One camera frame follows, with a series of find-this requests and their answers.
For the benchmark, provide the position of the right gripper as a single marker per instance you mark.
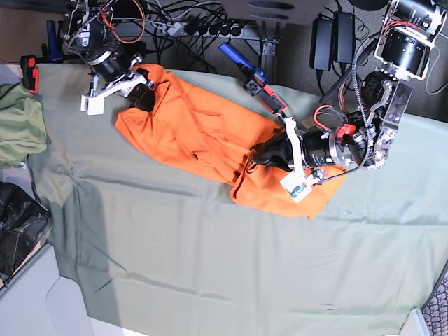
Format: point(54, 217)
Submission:
point(112, 72)

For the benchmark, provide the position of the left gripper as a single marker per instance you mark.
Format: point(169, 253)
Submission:
point(325, 146)

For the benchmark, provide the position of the orange T-shirt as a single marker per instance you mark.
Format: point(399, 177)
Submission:
point(205, 134)

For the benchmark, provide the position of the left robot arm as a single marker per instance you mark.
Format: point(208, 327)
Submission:
point(357, 120)

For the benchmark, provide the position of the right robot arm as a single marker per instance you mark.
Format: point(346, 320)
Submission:
point(88, 29)

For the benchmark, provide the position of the blue clamp at centre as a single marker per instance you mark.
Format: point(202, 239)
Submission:
point(256, 82)

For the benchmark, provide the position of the blue clamp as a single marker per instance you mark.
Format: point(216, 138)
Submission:
point(256, 82)
point(51, 53)

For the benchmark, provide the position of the blue clamp at left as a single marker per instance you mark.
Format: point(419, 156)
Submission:
point(51, 53)

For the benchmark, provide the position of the black power adapter right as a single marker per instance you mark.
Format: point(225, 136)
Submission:
point(321, 44)

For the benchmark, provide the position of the black power adapter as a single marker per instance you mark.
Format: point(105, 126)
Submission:
point(344, 37)
point(321, 44)

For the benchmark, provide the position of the green garment pile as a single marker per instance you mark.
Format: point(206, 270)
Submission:
point(23, 131)

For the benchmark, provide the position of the green table cloth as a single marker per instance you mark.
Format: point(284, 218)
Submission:
point(164, 252)

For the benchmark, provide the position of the black plastic bag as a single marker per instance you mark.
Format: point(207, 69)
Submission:
point(24, 222)

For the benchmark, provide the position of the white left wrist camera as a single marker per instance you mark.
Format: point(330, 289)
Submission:
point(297, 184)

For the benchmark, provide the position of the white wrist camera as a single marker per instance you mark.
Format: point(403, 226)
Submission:
point(297, 184)
point(93, 106)

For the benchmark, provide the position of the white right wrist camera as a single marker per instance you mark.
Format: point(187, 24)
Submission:
point(93, 106)

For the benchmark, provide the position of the aluminium frame post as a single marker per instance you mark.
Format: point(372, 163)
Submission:
point(270, 36)

